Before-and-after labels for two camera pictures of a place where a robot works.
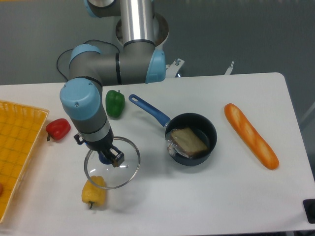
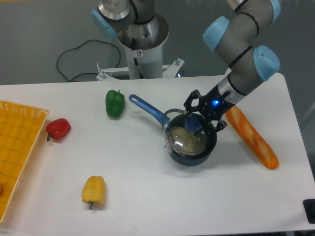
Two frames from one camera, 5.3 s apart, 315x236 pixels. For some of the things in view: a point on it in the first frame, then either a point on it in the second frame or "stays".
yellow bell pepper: [94, 194] stays
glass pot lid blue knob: [100, 171] → [179, 134]
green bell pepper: [115, 102] stays
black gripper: [97, 145] → [213, 105]
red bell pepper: [58, 129] stays
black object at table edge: [309, 204] stays
